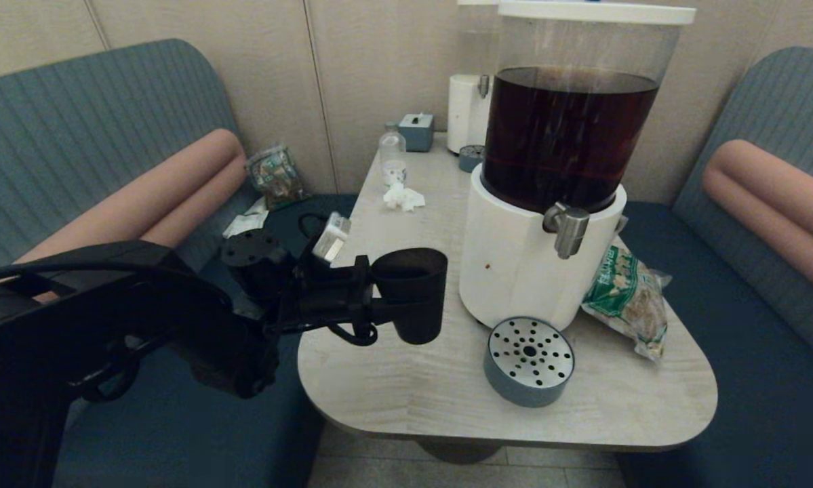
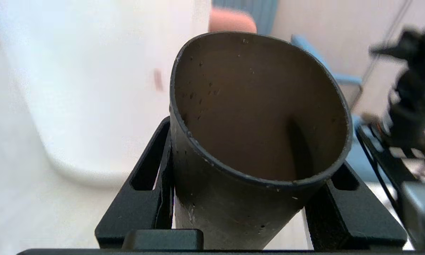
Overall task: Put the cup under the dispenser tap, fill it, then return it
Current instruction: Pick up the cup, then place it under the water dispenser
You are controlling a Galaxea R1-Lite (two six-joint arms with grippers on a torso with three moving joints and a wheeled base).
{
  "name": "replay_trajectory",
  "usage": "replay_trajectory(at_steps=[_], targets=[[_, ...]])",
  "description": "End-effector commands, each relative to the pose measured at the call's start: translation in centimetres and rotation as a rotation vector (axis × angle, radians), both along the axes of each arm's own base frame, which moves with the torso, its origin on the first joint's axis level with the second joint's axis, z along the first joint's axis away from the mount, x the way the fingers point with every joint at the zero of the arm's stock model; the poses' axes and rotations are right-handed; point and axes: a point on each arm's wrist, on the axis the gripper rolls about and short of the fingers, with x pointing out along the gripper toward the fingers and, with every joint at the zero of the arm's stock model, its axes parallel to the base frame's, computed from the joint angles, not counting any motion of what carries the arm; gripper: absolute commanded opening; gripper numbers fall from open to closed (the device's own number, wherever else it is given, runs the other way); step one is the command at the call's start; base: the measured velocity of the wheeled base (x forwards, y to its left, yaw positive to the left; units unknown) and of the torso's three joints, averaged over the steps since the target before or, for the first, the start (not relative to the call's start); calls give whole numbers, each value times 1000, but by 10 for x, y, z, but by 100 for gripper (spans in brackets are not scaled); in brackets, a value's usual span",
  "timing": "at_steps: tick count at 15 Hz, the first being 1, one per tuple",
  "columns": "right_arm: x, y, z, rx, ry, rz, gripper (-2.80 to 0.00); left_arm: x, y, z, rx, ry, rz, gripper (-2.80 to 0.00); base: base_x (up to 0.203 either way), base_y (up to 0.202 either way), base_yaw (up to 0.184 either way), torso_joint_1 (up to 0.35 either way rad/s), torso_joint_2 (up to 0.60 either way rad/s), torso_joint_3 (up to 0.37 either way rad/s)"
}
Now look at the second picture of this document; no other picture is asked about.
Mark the dark tapered cup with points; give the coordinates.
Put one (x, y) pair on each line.
(255, 106)

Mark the white dispenser with dark tea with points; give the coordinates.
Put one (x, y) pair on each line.
(91, 88)

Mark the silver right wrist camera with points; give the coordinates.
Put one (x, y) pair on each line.
(421, 212)

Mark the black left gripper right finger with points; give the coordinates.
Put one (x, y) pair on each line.
(354, 219)

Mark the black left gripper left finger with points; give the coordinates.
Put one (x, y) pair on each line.
(141, 212)

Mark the teal bench seat cushion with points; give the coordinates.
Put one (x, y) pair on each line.
(366, 159)

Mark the pink bolster cushion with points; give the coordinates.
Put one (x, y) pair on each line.
(233, 22)

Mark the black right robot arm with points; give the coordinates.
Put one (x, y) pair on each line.
(418, 71)

